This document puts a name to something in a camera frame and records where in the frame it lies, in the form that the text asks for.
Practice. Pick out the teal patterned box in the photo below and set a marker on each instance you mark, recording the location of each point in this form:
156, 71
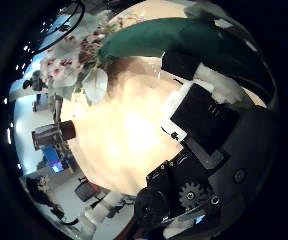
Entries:
52, 158

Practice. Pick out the black camera on stand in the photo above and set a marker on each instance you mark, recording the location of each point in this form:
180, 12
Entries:
35, 81

